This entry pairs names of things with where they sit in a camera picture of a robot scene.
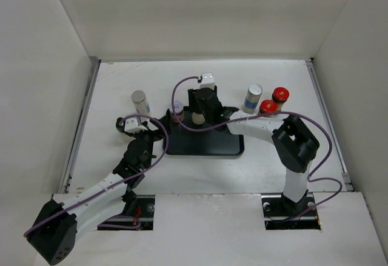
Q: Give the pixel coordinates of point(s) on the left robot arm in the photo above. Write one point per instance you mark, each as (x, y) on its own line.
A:
(59, 225)

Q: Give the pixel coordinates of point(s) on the silver cap blue label shaker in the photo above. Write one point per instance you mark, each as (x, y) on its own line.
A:
(252, 98)

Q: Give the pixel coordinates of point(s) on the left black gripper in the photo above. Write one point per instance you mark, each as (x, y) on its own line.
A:
(157, 134)

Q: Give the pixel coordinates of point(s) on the red cap jar rear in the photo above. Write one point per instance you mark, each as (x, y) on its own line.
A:
(280, 96)

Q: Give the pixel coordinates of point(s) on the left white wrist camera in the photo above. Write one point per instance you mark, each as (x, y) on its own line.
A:
(133, 125)

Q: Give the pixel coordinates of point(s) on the black plastic tray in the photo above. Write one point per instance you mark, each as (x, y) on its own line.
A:
(209, 143)

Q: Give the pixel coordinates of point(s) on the small dark jar white lid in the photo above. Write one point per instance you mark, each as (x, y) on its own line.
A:
(177, 112)

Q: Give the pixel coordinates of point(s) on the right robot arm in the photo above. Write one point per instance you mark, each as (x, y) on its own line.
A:
(295, 144)

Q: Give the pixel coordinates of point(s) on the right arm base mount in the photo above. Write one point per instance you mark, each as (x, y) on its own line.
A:
(281, 215)

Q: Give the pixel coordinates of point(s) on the red cap jar front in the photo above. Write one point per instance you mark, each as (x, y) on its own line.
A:
(267, 107)

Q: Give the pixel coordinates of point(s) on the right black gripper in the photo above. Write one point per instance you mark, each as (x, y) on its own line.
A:
(193, 101)

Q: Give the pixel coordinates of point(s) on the red cap jar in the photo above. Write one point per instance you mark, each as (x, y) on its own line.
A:
(280, 96)
(267, 107)

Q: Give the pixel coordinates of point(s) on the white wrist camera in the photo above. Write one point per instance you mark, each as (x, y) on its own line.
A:
(133, 125)
(207, 80)

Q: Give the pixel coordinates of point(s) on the black cap white bottle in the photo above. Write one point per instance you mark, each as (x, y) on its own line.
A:
(198, 119)

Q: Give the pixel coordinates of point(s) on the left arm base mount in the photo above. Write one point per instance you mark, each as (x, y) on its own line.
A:
(137, 215)

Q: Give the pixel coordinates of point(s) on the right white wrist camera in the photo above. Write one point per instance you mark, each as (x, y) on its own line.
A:
(207, 80)

